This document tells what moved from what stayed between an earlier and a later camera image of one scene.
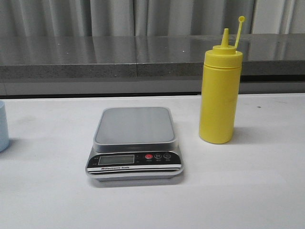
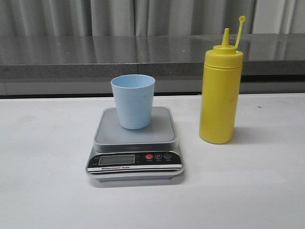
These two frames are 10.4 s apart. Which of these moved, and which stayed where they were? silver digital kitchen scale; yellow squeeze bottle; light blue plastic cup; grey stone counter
Moved: light blue plastic cup
Stayed: grey stone counter; silver digital kitchen scale; yellow squeeze bottle
